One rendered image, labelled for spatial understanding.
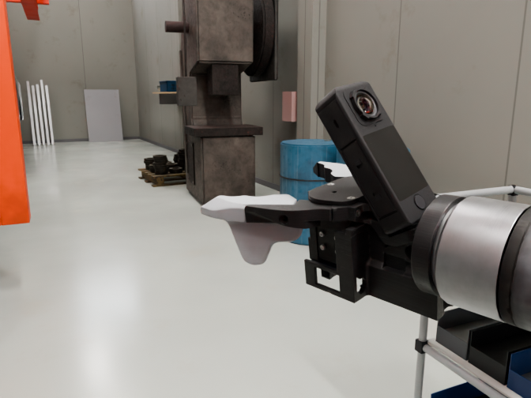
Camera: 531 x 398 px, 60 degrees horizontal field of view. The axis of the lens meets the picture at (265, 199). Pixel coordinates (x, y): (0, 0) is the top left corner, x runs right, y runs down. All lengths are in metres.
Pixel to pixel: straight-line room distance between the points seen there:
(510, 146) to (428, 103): 0.85
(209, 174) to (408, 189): 5.15
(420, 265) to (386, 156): 0.08
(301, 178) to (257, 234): 3.64
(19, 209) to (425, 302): 3.06
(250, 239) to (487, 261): 0.19
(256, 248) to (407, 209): 0.13
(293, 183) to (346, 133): 3.73
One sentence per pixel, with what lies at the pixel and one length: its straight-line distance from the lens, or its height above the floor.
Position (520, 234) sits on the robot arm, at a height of 1.24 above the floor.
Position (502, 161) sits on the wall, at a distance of 3.81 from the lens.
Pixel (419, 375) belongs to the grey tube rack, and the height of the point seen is 0.34.
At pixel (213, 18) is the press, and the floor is 2.15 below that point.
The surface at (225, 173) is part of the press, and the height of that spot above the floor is 0.41.
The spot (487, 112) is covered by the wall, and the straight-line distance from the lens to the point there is 3.88.
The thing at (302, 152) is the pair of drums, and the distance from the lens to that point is 3.99.
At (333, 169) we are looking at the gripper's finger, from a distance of 0.45.
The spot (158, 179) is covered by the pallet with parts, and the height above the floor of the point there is 0.11.
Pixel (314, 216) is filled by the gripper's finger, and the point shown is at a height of 1.23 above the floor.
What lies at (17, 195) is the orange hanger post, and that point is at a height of 0.71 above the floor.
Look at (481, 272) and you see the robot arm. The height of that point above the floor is 1.22.
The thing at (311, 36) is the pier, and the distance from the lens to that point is 5.40.
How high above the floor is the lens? 1.32
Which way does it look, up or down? 13 degrees down
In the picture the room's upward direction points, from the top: straight up
